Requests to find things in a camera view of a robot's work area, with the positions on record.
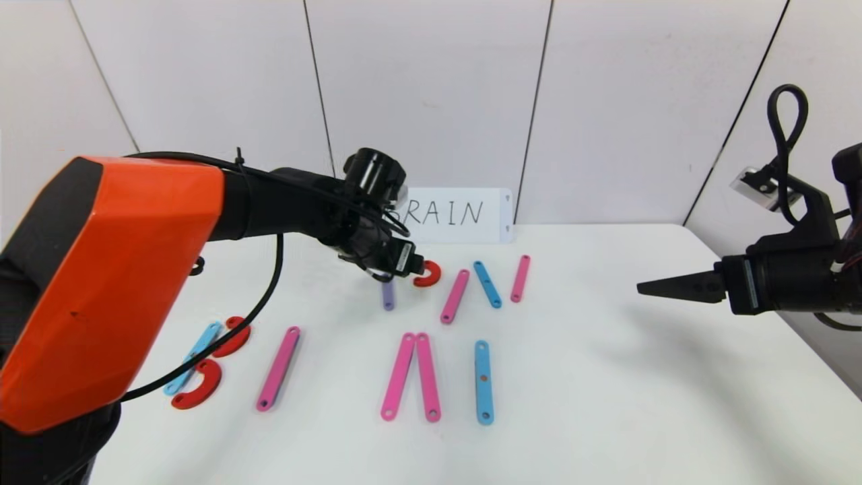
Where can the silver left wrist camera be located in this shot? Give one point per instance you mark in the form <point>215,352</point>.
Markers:
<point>401,195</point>

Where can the long light blue bar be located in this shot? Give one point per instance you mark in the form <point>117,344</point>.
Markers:
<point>484,397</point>
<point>202,340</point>

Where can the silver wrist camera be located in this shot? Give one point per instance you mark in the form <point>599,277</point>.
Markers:
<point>754,185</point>
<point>401,195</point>

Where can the short pink bar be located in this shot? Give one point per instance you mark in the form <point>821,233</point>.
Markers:
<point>520,276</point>

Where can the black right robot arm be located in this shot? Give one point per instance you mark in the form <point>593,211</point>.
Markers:
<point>852,182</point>

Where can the short blue bar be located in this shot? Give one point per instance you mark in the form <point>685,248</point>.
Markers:
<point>482,274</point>

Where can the short purple bar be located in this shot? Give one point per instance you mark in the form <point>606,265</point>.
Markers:
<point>388,300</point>

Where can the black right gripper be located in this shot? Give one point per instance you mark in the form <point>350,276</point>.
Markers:
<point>745,284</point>

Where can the black right camera bracket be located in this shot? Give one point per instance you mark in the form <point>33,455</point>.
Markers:
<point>818,209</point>

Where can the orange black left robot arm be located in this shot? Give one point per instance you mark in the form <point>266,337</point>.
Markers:
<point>114,283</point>

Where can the large red curved piece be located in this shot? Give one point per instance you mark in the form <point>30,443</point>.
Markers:
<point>214,387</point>

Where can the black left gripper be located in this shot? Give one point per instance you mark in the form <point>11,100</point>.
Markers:
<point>403,258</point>

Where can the medium red curved piece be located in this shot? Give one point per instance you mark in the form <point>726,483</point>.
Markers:
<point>244,331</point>

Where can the white BRAIN sign card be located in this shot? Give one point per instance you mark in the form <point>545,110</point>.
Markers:
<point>491,222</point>

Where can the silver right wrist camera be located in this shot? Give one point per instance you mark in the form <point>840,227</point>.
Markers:
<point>754,185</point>

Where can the small red curved piece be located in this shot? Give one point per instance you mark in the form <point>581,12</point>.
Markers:
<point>434,275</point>

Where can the long pink bar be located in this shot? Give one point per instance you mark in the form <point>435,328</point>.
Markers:
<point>399,377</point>
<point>277,370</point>
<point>455,296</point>
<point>428,377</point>

